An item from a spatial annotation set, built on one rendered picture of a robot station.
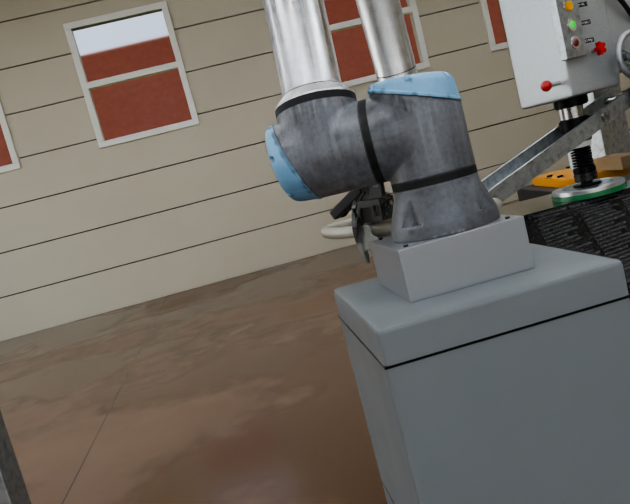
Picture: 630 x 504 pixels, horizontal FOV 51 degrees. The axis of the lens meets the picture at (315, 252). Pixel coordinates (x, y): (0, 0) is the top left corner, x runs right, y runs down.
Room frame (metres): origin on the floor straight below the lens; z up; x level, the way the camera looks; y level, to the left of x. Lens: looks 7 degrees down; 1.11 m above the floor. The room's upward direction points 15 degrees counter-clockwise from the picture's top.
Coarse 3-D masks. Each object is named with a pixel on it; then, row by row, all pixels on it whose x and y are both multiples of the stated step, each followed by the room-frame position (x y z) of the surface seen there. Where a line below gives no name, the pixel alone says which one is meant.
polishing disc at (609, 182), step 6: (606, 180) 2.05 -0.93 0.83; (612, 180) 2.01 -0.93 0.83; (618, 180) 1.98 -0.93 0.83; (624, 180) 1.99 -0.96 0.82; (570, 186) 2.12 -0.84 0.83; (594, 186) 1.98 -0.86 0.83; (600, 186) 1.95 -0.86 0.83; (606, 186) 1.95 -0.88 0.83; (612, 186) 1.95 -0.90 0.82; (552, 192) 2.09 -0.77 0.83; (558, 192) 2.05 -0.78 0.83; (564, 192) 2.02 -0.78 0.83; (570, 192) 1.99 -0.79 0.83; (576, 192) 1.97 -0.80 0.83; (582, 192) 1.96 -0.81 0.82; (588, 192) 1.96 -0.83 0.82
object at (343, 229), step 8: (496, 200) 1.69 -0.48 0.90; (328, 224) 1.89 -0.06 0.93; (336, 224) 1.90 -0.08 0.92; (344, 224) 1.94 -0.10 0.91; (368, 224) 1.61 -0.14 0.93; (376, 224) 1.60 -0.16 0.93; (384, 224) 1.58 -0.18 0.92; (328, 232) 1.72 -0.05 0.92; (336, 232) 1.68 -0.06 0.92; (344, 232) 1.65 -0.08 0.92; (352, 232) 1.63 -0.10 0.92; (376, 232) 1.59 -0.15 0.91; (384, 232) 1.58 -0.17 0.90
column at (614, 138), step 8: (608, 88) 2.86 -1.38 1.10; (616, 88) 2.89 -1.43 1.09; (584, 104) 2.86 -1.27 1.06; (560, 112) 2.96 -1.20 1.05; (624, 112) 2.90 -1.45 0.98; (616, 120) 2.87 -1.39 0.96; (624, 120) 2.89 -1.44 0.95; (608, 128) 2.84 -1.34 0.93; (616, 128) 2.86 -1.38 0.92; (624, 128) 2.89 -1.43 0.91; (592, 136) 2.85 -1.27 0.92; (600, 136) 2.82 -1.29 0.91; (608, 136) 2.83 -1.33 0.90; (616, 136) 2.86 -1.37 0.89; (624, 136) 2.88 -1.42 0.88; (592, 144) 2.86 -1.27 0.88; (600, 144) 2.82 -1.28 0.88; (608, 144) 2.82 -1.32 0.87; (616, 144) 2.85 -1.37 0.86; (624, 144) 2.88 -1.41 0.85; (592, 152) 2.86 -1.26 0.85; (600, 152) 2.83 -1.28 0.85; (608, 152) 2.82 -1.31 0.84; (616, 152) 2.85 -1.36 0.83; (624, 152) 2.87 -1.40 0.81
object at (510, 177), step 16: (608, 96) 2.18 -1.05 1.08; (624, 96) 2.06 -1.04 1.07; (592, 112) 2.15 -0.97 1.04; (608, 112) 2.03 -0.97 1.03; (576, 128) 1.97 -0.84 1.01; (592, 128) 2.00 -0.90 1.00; (544, 144) 2.07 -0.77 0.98; (560, 144) 1.95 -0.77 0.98; (576, 144) 1.97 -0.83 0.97; (512, 160) 2.01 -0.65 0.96; (528, 160) 2.04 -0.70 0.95; (544, 160) 1.92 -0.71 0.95; (496, 176) 1.99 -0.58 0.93; (512, 176) 1.87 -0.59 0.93; (528, 176) 1.89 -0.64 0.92; (496, 192) 1.85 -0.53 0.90; (512, 192) 1.87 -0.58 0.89
